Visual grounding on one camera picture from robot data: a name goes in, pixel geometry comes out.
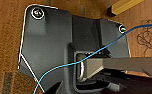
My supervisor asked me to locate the blue cable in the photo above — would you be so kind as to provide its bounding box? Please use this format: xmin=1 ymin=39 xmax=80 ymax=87
xmin=33 ymin=21 xmax=152 ymax=94

